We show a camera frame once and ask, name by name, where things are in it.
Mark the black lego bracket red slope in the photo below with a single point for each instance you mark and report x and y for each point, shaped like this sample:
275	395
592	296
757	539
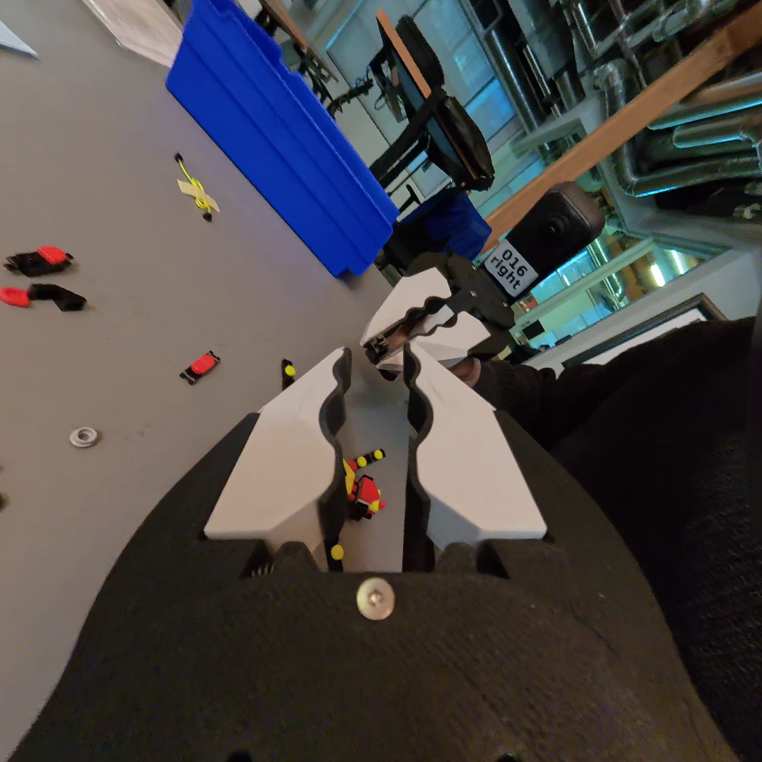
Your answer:
39	262

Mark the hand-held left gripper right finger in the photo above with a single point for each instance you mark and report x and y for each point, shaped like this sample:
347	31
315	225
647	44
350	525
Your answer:
476	476

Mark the red black lego subassembly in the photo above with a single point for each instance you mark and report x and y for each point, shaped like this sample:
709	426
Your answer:
201	366

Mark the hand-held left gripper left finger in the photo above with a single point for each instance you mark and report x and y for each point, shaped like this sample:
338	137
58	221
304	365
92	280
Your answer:
274	476

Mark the small red black lego part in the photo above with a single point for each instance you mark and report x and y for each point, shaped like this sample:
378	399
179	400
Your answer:
56	296

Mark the blue plastic bin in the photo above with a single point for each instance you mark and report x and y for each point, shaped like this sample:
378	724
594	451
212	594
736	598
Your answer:
286	149

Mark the black office chair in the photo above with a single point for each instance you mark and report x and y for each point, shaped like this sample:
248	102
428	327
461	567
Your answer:
458	137

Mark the printed paper sheet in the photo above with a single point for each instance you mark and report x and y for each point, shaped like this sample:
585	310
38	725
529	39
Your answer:
137	30

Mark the yellow tan lego piece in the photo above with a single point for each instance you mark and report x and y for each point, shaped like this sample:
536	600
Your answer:
197	190

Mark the metal pipework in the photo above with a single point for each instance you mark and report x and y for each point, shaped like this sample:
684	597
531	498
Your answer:
684	137

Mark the person's right hand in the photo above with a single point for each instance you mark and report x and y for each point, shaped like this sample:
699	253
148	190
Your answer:
469	372

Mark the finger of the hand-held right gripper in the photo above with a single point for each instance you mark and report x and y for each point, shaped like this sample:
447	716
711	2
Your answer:
411	297
458	339

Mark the grey round lego stud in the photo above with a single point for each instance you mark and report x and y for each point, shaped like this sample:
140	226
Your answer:
84	437

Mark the black yellow lego spider model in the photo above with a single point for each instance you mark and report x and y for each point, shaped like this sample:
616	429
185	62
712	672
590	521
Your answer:
364	494

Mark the wood-edged standing desk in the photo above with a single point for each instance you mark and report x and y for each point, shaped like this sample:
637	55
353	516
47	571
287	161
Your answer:
405	53

